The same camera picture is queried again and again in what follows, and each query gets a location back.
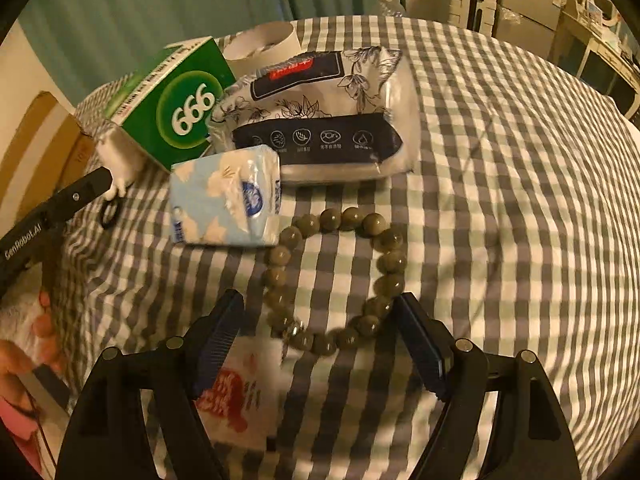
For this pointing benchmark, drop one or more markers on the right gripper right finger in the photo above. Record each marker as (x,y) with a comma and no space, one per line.
(529,436)

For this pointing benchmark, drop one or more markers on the light blue tissue pack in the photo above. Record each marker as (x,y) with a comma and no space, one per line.
(228,199)

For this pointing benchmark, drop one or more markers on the green white 666 box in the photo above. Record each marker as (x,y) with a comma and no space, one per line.
(162,107)

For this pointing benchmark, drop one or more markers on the crumpled white tissue wad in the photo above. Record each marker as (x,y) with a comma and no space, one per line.
(121,155)

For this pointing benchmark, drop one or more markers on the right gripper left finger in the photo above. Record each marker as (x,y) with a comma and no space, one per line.
(107,436)

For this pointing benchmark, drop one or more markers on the large clear water jug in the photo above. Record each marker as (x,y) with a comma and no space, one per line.
(392,8)

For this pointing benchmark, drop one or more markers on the white hard suitcase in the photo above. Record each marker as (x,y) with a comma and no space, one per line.
(474,15)

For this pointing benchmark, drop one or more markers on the green curtain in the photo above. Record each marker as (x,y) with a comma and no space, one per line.
(84,43)

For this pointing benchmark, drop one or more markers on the floral black tissue pack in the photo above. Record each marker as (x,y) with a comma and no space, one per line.
(332,116)

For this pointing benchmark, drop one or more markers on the grey mini fridge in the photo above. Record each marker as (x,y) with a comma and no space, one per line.
(528,24)

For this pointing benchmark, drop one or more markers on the person's left hand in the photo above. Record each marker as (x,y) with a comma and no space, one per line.
(17,361)

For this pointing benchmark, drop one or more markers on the white dressing table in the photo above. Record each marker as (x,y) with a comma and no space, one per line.
(586,56)

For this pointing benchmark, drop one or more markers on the white red printed packet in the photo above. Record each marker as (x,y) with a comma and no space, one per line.
(241,406)

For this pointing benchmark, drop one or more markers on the brown cardboard box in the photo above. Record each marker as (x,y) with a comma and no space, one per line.
(49,151)

